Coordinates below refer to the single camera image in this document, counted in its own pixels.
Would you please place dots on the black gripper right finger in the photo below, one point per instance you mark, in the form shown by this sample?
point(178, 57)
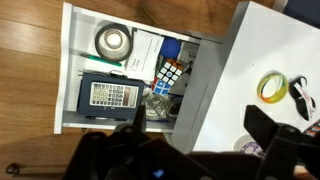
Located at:
point(283, 153)

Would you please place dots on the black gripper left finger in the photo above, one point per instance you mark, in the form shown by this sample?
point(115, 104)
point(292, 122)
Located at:
point(100, 156)

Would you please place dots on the purple patterned tape roll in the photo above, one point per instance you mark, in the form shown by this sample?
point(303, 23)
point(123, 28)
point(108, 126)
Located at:
point(250, 146)

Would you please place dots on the calculator in blue case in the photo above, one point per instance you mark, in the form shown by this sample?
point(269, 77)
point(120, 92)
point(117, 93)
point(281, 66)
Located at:
point(113, 95)

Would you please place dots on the clear glass jar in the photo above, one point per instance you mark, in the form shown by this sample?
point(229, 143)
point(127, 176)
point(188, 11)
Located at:
point(176, 108)
point(156, 106)

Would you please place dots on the white desk with drawers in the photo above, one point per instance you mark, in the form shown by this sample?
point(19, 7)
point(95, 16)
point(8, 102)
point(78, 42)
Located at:
point(240, 83)

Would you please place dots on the two by two puzzle cube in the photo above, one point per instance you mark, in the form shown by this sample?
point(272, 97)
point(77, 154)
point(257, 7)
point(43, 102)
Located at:
point(161, 87)

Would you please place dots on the green pen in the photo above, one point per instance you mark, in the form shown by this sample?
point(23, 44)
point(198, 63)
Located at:
point(100, 59)

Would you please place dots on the white card box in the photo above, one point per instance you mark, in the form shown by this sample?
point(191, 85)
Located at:
point(145, 56)

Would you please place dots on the three by three puzzle cube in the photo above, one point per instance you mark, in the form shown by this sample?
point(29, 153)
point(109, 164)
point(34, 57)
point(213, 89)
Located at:
point(170, 71)

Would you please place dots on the thin wooden stick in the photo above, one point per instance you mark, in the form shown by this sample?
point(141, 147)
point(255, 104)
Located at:
point(150, 16)

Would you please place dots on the grey duct tape roll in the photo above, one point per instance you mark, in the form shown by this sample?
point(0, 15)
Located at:
point(100, 43)

